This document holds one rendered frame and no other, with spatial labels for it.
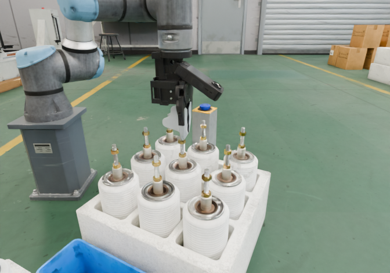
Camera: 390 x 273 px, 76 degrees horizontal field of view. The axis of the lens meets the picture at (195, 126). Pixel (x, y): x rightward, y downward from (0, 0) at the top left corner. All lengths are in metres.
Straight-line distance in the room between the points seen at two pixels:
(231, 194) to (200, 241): 0.13
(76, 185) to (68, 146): 0.16
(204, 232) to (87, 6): 0.47
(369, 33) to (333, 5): 2.08
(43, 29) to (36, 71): 3.32
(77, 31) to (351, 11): 5.95
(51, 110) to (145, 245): 0.57
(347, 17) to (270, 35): 1.57
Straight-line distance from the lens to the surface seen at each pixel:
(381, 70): 3.53
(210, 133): 0.90
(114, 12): 0.57
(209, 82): 0.56
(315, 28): 6.15
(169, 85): 0.56
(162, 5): 0.55
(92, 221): 0.67
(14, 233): 1.00
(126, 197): 0.63
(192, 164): 0.67
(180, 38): 0.54
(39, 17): 4.32
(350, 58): 4.27
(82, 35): 0.96
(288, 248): 0.84
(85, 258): 0.74
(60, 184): 1.04
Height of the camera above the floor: 0.60
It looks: 22 degrees down
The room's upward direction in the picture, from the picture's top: straight up
